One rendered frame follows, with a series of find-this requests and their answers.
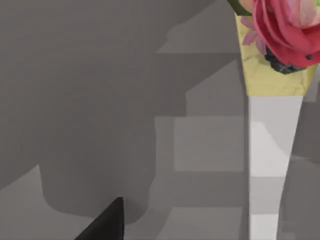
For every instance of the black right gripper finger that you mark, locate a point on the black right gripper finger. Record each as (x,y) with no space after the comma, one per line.
(108,223)

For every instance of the pink flower bouquet white-yellow wrap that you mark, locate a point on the pink flower bouquet white-yellow wrap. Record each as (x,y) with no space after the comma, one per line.
(271,80)

